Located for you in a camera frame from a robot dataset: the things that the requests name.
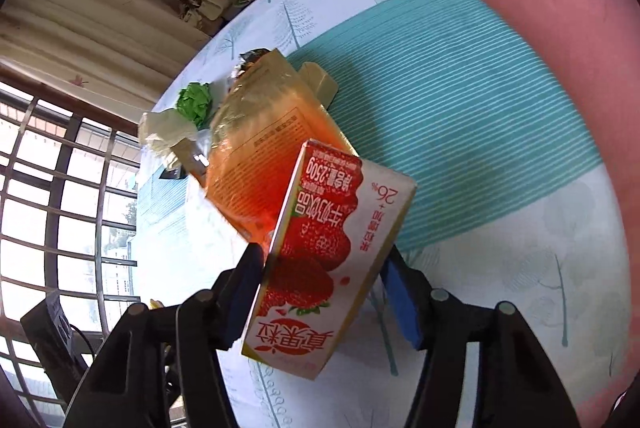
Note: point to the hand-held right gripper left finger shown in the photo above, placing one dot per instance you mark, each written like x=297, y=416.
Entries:
x=245, y=293

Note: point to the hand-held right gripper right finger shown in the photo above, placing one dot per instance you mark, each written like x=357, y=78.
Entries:
x=400, y=303

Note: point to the strawberry milk carton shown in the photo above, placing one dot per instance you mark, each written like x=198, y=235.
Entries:
x=320, y=258

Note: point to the orange snack bag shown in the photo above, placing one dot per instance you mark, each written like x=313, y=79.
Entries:
x=260, y=157

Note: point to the clear plastic wrapper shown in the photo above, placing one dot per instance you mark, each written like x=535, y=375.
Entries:
x=197, y=142

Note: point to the cream paper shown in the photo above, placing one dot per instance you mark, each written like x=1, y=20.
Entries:
x=162, y=132

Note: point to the window with metal grille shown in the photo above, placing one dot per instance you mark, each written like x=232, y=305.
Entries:
x=50, y=208

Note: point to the green crumpled paper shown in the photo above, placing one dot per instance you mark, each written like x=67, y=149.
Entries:
x=196, y=105

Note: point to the cream hanging pouch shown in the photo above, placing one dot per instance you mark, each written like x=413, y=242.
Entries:
x=207, y=7

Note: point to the cream curtain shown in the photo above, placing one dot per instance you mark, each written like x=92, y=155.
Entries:
x=75, y=22

